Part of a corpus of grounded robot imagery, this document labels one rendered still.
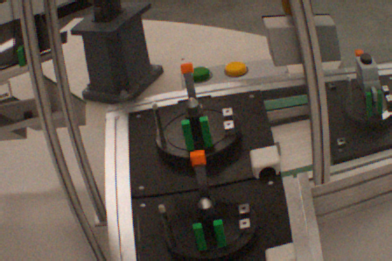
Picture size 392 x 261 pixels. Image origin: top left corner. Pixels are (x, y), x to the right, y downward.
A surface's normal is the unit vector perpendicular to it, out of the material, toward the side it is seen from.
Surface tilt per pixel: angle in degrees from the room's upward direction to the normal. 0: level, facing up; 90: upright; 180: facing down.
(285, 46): 90
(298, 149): 0
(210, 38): 0
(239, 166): 0
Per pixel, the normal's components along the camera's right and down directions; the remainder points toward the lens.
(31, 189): -0.16, -0.80
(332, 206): 0.07, 0.57
